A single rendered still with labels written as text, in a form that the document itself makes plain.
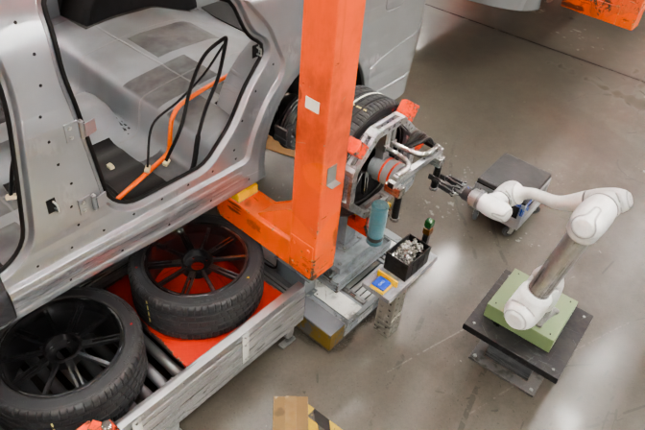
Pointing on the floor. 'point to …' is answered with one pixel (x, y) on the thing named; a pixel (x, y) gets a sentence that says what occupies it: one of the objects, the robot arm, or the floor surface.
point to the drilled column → (389, 315)
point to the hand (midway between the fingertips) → (436, 177)
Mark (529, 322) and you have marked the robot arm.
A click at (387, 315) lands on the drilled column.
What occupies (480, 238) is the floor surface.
